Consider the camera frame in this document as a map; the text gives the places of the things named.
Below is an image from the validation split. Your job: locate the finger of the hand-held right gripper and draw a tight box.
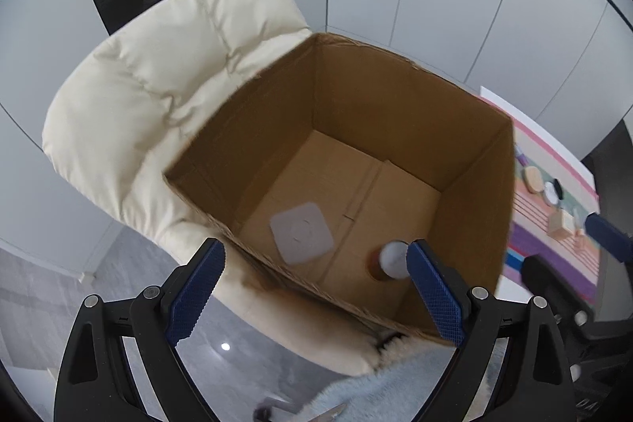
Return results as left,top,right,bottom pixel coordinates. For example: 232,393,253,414
585,212,633,263
521,254,597,341

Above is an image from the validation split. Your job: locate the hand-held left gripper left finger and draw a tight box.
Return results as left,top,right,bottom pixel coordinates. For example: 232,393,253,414
53,238,227,422

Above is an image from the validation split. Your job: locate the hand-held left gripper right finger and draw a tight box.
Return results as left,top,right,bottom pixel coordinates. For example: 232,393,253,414
406,240,579,422

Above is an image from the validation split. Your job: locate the tan wooden block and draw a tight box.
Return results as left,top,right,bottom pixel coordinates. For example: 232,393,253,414
549,209,577,240

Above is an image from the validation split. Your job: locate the brown cardboard box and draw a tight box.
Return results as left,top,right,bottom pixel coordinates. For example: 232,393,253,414
163,31,517,348

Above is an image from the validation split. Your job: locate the striped table cloth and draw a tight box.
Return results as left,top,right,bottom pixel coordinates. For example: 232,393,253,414
502,108,600,307

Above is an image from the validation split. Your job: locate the brown bottle with white cap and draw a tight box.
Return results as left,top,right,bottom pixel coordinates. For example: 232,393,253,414
367,241,412,282

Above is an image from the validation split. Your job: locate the tan round pad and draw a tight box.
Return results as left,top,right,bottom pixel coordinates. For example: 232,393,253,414
523,165,545,194

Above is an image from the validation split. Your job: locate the light blue fluffy blanket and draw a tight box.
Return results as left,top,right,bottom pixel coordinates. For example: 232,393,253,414
297,333,500,422

